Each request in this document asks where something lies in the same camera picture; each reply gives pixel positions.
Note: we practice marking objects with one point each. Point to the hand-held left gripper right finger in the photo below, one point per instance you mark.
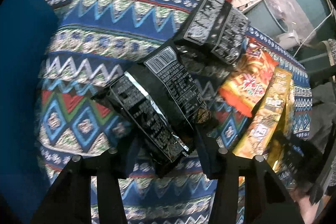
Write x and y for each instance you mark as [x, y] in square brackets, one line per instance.
[207, 158]

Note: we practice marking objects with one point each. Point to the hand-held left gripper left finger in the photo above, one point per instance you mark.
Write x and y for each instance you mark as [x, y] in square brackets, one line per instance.
[128, 161]

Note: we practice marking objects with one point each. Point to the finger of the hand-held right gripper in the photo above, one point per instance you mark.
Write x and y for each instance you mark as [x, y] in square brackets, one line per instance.
[319, 187]

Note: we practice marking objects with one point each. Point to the black snack packet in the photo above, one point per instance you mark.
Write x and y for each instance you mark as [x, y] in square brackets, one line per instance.
[207, 19]
[232, 39]
[157, 108]

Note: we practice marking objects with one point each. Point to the long yellow snack packet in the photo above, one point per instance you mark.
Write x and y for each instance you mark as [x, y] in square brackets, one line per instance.
[265, 129]

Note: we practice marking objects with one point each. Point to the orange yellow snack packet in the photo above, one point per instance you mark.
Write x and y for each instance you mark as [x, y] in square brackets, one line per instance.
[246, 82]

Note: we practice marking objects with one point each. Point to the blue cardboard box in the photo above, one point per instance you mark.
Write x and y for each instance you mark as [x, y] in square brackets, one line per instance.
[23, 56]

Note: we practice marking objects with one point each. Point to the person's right forearm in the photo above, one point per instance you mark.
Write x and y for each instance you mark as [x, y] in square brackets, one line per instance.
[305, 209]

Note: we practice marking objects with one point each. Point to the dark grey cloth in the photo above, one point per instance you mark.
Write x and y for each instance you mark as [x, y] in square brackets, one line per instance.
[324, 111]

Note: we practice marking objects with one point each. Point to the blue patterned tablecloth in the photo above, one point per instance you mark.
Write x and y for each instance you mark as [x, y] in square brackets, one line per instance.
[92, 56]

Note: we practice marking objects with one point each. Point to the white kettle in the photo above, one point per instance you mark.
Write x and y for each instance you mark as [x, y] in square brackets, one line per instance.
[288, 39]

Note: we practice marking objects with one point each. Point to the light blue trash bin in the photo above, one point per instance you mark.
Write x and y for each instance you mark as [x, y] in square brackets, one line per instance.
[262, 19]

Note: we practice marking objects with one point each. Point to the clear plastic bin liner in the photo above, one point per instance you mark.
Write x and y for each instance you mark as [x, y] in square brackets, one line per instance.
[278, 6]

